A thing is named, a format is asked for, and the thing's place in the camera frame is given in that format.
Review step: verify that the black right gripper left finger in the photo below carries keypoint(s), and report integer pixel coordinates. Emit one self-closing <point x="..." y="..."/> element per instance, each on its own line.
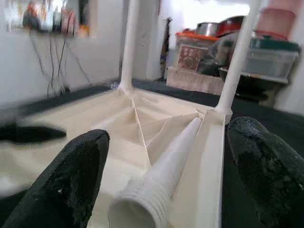
<point x="64" y="185"/>

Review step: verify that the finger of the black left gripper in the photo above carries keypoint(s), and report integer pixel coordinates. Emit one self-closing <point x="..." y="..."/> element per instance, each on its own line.
<point x="31" y="134"/>

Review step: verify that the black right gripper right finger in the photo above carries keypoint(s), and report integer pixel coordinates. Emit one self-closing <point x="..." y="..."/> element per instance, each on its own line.
<point x="273" y="178"/>

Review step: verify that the white plastic table leg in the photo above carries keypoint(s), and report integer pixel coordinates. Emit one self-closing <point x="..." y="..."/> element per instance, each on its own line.
<point x="235" y="66"/>
<point x="166" y="161"/>
<point x="129" y="47"/>

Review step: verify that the cream plastic table top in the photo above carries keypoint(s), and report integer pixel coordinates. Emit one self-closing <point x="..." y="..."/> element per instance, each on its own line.
<point x="147" y="114"/>

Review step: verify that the green lidded clear container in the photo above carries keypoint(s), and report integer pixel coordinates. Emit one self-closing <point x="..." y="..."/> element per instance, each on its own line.
<point x="268" y="61"/>

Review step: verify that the colourful snack bag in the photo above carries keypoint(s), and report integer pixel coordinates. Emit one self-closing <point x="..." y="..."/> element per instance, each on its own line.
<point x="69" y="21"/>
<point x="32" y="14"/>

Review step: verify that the beige side table cloth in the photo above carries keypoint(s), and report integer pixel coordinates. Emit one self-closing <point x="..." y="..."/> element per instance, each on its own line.
<point x="190" y="80"/>

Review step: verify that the black bag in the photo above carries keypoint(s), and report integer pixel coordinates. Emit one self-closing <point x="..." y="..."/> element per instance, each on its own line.
<point x="218" y="54"/>

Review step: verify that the pink plastic container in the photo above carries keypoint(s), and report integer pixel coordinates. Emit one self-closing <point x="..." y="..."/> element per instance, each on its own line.
<point x="275" y="22"/>

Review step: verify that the red and black pan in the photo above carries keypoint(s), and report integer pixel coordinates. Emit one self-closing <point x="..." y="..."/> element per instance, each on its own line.
<point x="230" y="26"/>

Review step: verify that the silver metal pot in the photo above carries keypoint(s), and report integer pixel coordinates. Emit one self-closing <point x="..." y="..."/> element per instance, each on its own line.
<point x="207" y="29"/>

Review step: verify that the orange lidded storage box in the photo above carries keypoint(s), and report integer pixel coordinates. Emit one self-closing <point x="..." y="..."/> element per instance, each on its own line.
<point x="190" y="36"/>

